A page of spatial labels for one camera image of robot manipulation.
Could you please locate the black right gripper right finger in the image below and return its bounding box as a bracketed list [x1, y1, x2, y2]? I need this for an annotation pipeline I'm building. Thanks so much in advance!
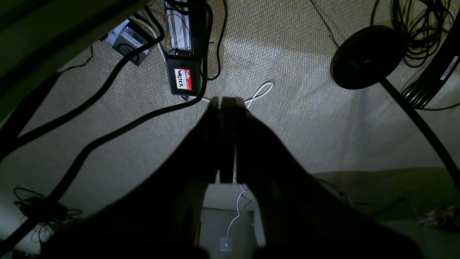
[230, 98, 423, 259]

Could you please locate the black box with name sticker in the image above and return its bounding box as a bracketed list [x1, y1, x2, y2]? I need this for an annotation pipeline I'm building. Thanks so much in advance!
[166, 55, 202, 97]

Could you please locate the white cable loop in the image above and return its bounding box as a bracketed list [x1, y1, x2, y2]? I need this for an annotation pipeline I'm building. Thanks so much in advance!
[244, 82, 274, 109]

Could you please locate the coiled black cable bundle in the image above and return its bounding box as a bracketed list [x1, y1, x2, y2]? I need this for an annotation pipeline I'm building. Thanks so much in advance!
[374, 0, 460, 69]

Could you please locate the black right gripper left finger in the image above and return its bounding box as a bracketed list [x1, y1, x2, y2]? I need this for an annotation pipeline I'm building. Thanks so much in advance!
[43, 97, 229, 259]

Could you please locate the thick black floor cable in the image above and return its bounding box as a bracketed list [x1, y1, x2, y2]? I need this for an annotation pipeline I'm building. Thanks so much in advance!
[0, 0, 214, 252]

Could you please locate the round black stand base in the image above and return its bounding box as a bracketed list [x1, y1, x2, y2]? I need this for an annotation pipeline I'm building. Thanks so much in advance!
[329, 25, 405, 90]

